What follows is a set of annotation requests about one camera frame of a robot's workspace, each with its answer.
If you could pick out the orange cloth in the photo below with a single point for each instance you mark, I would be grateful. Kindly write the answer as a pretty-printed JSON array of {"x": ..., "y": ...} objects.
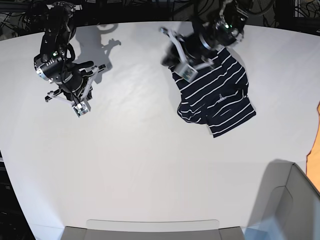
[{"x": 313, "y": 162}]

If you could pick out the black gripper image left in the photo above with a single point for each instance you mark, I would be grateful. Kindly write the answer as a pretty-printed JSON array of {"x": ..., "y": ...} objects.
[{"x": 76, "y": 85}]

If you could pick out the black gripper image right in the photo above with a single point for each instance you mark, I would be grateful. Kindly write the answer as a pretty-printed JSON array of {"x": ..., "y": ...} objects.
[{"x": 194, "y": 48}]

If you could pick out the navy white striped T-shirt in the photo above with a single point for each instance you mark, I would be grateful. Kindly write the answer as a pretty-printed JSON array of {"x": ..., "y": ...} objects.
[{"x": 218, "y": 96}]

